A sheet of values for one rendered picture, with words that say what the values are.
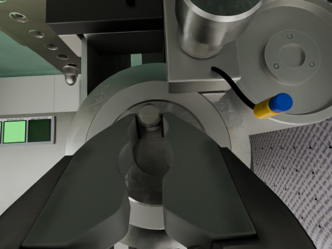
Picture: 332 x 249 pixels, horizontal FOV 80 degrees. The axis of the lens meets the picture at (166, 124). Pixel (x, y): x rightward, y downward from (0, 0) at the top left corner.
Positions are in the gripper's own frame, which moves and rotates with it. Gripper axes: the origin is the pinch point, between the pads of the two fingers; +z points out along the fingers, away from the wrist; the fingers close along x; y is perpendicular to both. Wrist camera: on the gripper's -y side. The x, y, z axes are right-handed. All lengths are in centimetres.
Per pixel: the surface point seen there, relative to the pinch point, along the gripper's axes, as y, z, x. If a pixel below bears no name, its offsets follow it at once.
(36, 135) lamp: 20.9, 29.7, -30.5
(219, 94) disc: 0.8, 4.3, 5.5
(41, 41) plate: 0.0, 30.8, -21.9
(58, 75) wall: 85, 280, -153
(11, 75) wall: 83, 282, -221
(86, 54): -2.2, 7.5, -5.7
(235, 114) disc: 2.1, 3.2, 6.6
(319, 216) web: 15.3, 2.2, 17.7
